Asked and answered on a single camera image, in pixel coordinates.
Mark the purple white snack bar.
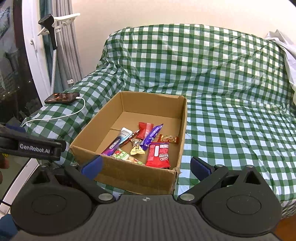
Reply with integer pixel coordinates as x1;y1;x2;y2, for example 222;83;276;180
102;128;133;156

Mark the yellow snack packet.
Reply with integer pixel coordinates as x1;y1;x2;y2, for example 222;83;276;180
130;138;145;156

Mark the red KitKat wrapper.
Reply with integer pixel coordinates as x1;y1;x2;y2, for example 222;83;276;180
145;142;171;169

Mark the small orange candy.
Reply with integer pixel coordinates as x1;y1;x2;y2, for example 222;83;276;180
158;134;179;144

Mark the purple Alpenliebe candy pack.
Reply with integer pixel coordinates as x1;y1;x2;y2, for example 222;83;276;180
140;124;163;151

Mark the small red candy packet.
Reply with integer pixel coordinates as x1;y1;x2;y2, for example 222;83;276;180
137;122;154;140

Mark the person's left hand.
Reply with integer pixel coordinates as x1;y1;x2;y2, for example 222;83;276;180
0;152;11;183

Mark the beige green snack bar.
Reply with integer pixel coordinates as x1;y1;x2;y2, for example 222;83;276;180
112;148;145;165

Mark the brown cardboard box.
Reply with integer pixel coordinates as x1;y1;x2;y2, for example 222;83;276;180
70;91;187;194

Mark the black smartphone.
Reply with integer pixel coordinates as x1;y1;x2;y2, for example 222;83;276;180
44;92;80;104

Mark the grey curtain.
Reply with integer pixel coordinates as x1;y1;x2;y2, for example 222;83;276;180
39;1;83;92

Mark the green checkered sofa cover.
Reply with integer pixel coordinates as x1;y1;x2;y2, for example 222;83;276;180
22;24;295;217

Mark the white plastic sheet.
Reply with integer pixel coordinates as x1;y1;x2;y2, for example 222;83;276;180
264;29;296;91

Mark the white charging cable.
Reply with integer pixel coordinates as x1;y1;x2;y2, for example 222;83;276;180
21;96;87;128

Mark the white door frame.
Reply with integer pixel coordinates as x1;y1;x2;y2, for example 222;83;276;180
22;0;51;105

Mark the white wall hook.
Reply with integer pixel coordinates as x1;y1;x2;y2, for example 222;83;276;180
38;13;81;36

